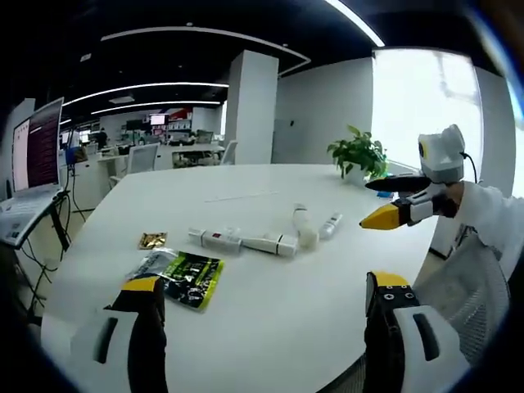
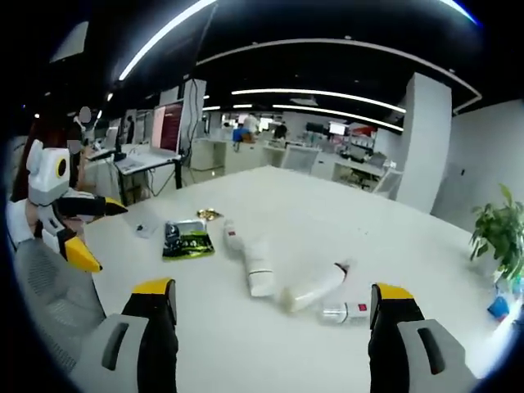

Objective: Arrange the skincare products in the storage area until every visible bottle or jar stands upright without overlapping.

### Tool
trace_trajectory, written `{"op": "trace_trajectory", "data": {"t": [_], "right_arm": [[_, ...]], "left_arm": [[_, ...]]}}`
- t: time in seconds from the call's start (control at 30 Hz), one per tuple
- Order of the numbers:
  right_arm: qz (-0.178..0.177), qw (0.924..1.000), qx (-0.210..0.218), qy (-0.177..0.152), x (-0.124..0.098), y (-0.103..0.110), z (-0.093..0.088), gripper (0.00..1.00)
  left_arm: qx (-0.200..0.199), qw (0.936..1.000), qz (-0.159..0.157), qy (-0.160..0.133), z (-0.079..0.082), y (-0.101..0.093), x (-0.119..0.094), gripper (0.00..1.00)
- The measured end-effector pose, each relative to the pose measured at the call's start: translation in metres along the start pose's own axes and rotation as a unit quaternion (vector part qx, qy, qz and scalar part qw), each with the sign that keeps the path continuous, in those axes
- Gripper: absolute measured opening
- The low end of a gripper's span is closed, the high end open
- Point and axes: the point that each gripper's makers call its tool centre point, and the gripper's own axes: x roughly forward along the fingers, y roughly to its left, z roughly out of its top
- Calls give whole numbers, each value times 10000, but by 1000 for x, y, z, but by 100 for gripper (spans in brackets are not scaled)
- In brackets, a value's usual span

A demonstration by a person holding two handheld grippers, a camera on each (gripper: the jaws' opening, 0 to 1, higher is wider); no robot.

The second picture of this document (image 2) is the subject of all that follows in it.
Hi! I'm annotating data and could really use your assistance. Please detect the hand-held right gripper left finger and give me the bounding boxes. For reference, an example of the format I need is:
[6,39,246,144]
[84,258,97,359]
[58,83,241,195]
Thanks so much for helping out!
[71,278,179,393]

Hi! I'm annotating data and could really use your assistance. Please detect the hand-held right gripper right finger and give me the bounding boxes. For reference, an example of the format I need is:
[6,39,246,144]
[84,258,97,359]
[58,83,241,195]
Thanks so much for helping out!
[367,282,478,393]

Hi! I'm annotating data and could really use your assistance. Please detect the cream skincare tube bottle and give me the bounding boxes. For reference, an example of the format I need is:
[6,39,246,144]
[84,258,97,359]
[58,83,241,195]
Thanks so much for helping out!
[281,261,350,314]

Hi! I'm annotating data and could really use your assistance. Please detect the small white skincare bottle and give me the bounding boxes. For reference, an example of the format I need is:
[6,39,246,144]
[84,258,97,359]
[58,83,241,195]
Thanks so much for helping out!
[222,219,247,251]

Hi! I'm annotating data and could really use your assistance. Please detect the white ribbed skincare bottle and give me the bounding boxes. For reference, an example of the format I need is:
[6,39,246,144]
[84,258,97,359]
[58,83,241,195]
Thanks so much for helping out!
[240,240,275,298]

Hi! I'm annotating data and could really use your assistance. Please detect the grey mesh office chair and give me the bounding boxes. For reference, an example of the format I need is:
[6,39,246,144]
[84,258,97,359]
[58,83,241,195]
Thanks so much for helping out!
[11,236,108,374]

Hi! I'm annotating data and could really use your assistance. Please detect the small white paper card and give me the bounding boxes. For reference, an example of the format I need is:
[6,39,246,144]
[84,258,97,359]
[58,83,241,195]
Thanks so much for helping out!
[134,222,160,240]

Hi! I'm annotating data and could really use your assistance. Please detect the white standing desk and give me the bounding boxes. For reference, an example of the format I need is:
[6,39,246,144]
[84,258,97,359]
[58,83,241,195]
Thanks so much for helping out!
[112,142,184,206]

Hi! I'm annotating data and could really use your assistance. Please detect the blue box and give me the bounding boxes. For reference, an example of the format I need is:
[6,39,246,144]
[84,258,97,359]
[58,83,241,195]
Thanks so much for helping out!
[486,296,511,318]

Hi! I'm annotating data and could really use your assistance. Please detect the green and black packet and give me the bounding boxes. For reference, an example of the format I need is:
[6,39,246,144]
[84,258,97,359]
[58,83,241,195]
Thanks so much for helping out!
[161,219,216,262]

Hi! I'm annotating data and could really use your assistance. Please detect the computer monitor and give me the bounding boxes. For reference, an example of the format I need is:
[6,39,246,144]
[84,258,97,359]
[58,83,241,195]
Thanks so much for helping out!
[150,102,183,153]

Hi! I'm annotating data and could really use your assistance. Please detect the gold foil wrapper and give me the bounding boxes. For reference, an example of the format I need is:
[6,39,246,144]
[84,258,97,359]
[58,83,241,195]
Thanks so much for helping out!
[196,208,225,223]

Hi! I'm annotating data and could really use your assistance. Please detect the green potted plant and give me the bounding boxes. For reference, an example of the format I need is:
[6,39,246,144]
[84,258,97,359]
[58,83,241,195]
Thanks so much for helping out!
[468,183,524,284]

